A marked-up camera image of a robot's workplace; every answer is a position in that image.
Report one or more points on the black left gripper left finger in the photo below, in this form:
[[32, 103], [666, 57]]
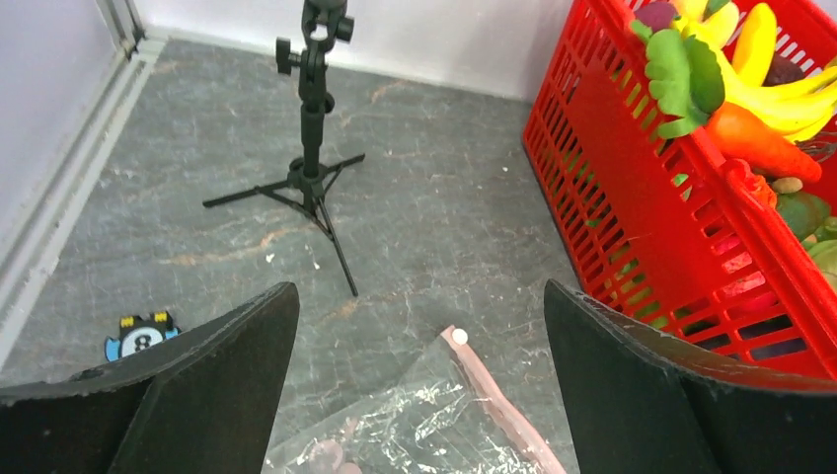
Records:
[[202, 402]]

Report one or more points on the eight ball sticker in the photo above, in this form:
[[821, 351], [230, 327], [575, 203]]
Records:
[[137, 333]]

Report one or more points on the clear pink zip top bag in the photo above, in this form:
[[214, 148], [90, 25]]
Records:
[[446, 414]]

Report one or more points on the purple sweet potato toy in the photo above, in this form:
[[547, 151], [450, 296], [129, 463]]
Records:
[[657, 15]]

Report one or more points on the black microphone tripod stand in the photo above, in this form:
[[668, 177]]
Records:
[[323, 24]]

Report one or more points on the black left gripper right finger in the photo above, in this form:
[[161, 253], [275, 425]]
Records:
[[641, 401]]

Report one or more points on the orange carrot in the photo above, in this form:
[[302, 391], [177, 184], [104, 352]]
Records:
[[739, 134]]

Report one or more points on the green leafy lettuce toy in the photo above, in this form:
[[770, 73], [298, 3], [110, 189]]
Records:
[[684, 78]]

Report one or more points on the yellow banana bunch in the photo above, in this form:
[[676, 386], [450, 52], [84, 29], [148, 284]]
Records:
[[797, 110]]

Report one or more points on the red plastic basket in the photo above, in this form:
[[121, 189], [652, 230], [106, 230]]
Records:
[[668, 231]]

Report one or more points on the green cucumber toy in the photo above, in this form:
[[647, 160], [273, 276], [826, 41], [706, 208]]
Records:
[[803, 212]]

